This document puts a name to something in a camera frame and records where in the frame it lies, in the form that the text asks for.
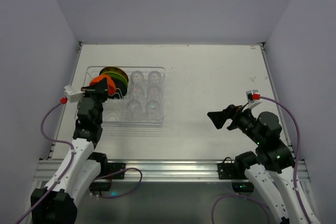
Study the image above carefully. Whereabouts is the orange plastic bowl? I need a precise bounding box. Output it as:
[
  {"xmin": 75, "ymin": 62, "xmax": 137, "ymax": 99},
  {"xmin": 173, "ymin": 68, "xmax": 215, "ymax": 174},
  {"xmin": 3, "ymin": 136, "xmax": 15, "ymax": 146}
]
[{"xmin": 90, "ymin": 75, "xmax": 117, "ymax": 96}]

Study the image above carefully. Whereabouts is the lime green plate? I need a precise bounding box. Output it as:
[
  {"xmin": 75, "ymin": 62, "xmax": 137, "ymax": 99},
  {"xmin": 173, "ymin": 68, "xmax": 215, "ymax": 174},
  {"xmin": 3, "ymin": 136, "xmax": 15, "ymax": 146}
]
[{"xmin": 99, "ymin": 70, "xmax": 129, "ymax": 87}]

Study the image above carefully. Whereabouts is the black plate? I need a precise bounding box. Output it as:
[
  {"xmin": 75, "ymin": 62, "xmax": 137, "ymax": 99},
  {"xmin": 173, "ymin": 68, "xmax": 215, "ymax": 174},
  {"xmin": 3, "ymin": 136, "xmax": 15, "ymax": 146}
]
[{"xmin": 108, "ymin": 78, "xmax": 128, "ymax": 99}]

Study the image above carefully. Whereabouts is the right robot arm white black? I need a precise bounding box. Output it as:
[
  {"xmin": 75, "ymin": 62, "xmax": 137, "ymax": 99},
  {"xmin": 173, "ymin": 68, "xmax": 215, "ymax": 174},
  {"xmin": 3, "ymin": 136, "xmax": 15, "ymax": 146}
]
[{"xmin": 207, "ymin": 104, "xmax": 319, "ymax": 223}]

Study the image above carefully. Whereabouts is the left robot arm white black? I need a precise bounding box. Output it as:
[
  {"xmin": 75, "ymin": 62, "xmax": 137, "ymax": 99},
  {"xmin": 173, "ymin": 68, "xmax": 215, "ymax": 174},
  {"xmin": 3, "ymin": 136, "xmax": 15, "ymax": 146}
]
[{"xmin": 29, "ymin": 74, "xmax": 117, "ymax": 223}]

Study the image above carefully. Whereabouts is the clear plastic dish rack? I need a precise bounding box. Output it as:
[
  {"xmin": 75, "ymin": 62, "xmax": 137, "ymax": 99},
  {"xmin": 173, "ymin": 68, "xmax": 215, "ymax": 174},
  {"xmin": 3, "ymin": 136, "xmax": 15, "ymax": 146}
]
[{"xmin": 83, "ymin": 66, "xmax": 165, "ymax": 126}]

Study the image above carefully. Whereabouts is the olive yellow plate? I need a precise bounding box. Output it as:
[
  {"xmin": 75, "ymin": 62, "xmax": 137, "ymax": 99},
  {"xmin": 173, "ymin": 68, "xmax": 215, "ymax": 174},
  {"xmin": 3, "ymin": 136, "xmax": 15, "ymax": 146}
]
[{"xmin": 99, "ymin": 67, "xmax": 129, "ymax": 81}]

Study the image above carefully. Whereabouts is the clear glass middle left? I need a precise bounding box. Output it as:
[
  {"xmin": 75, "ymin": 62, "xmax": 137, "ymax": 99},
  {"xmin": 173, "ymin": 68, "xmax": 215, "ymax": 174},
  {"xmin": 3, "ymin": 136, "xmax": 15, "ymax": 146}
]
[{"xmin": 129, "ymin": 84, "xmax": 145, "ymax": 100}]

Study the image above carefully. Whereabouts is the clear glass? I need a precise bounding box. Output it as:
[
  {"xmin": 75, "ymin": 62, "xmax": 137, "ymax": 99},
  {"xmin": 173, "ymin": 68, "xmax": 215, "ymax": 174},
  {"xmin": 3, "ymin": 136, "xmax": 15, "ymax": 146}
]
[
  {"xmin": 147, "ymin": 85, "xmax": 161, "ymax": 100},
  {"xmin": 148, "ymin": 70, "xmax": 162, "ymax": 85},
  {"xmin": 129, "ymin": 84, "xmax": 145, "ymax": 100},
  {"xmin": 130, "ymin": 70, "xmax": 144, "ymax": 84},
  {"xmin": 145, "ymin": 100, "xmax": 161, "ymax": 118},
  {"xmin": 127, "ymin": 100, "xmax": 143, "ymax": 118}
]

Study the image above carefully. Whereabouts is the clear glass back left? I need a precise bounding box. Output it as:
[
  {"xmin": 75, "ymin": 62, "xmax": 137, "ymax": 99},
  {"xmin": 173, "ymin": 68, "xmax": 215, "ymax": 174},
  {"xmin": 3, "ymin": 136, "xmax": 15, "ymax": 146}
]
[{"xmin": 130, "ymin": 70, "xmax": 144, "ymax": 84}]

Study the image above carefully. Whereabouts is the clear glass front left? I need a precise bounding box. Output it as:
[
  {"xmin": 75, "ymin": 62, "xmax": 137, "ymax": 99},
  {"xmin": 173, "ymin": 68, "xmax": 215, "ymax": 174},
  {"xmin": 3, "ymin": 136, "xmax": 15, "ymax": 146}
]
[{"xmin": 127, "ymin": 100, "xmax": 143, "ymax": 118}]

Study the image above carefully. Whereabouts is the clear glass middle right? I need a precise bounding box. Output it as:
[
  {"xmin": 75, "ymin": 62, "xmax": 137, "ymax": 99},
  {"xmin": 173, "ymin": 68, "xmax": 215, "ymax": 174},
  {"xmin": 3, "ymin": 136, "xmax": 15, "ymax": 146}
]
[{"xmin": 147, "ymin": 85, "xmax": 161, "ymax": 100}]

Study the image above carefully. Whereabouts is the clear glass back right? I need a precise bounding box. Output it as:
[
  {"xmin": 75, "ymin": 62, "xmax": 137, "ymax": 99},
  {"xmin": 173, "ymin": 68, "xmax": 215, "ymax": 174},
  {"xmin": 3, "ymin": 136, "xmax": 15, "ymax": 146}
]
[{"xmin": 148, "ymin": 70, "xmax": 162, "ymax": 85}]

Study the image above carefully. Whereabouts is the clear glass front right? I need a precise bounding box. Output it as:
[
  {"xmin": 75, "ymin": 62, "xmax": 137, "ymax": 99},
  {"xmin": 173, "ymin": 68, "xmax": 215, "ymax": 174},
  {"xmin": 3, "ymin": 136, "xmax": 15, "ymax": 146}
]
[{"xmin": 145, "ymin": 100, "xmax": 161, "ymax": 118}]

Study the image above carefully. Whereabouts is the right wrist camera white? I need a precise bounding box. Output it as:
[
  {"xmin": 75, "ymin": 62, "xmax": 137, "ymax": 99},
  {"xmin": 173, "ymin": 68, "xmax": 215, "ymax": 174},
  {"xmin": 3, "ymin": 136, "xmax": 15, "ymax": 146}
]
[{"xmin": 243, "ymin": 90, "xmax": 261, "ymax": 111}]

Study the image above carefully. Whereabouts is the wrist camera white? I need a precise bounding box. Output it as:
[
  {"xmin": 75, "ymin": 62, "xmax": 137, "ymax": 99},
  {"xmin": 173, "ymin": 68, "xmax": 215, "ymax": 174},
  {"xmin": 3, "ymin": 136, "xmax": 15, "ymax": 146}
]
[
  {"xmin": 243, "ymin": 90, "xmax": 261, "ymax": 111},
  {"xmin": 64, "ymin": 85, "xmax": 84, "ymax": 103}
]

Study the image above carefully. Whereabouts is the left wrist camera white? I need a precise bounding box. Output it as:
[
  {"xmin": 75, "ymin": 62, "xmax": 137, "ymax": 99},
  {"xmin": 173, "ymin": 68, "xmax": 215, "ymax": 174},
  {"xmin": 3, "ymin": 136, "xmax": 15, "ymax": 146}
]
[{"xmin": 64, "ymin": 85, "xmax": 84, "ymax": 103}]

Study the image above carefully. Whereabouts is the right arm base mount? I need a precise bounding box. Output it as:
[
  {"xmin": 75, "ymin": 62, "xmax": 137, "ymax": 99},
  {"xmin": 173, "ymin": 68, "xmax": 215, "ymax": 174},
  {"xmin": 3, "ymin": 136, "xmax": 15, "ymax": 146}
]
[{"xmin": 217, "ymin": 157, "xmax": 255, "ymax": 194}]

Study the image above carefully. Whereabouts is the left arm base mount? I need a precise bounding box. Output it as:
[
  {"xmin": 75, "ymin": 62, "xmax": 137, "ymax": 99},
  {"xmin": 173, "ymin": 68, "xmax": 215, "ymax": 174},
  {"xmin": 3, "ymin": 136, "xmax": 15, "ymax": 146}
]
[{"xmin": 88, "ymin": 162, "xmax": 126, "ymax": 196}]

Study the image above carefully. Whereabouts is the aluminium front rail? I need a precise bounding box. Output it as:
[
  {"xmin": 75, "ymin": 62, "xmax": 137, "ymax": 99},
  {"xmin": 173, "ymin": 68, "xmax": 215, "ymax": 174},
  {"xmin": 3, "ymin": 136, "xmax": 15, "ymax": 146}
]
[{"xmin": 33, "ymin": 159, "xmax": 310, "ymax": 183}]

